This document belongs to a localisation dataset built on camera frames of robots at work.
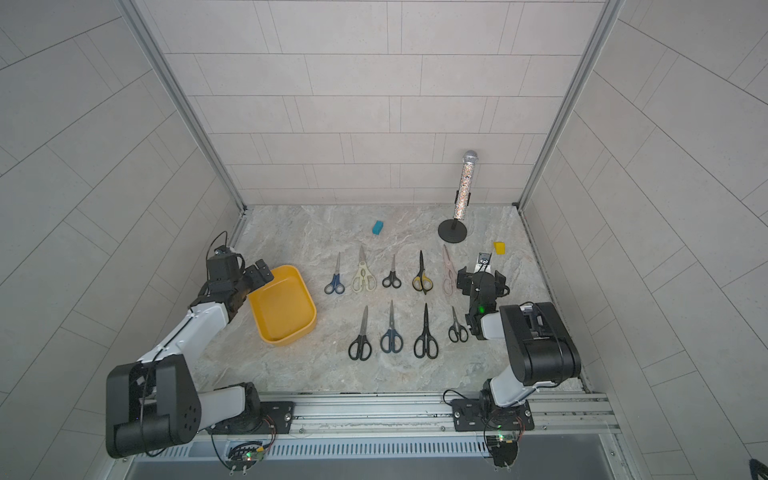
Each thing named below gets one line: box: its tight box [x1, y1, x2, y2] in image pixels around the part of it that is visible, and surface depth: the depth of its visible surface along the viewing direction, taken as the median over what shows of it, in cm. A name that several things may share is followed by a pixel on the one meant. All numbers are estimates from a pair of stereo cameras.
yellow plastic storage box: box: [248, 265, 317, 347], surface depth 93 cm
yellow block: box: [493, 241, 507, 255], surface depth 106 cm
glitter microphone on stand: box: [438, 150, 479, 244], surface depth 96 cm
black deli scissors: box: [414, 302, 439, 359], surface depth 84 cm
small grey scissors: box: [448, 306, 469, 343], surface depth 86 cm
